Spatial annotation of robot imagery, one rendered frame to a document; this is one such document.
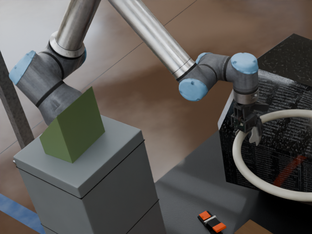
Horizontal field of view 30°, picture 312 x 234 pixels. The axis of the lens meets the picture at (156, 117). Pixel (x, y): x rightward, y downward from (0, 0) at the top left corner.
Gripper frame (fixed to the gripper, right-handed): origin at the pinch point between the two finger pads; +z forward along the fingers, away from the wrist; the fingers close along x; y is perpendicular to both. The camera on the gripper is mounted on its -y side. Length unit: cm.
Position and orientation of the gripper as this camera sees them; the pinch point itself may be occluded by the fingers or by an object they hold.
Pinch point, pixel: (251, 139)
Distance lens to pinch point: 226.6
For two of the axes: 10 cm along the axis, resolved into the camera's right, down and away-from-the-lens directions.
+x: 6.7, 3.6, -6.5
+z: 1.3, 8.1, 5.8
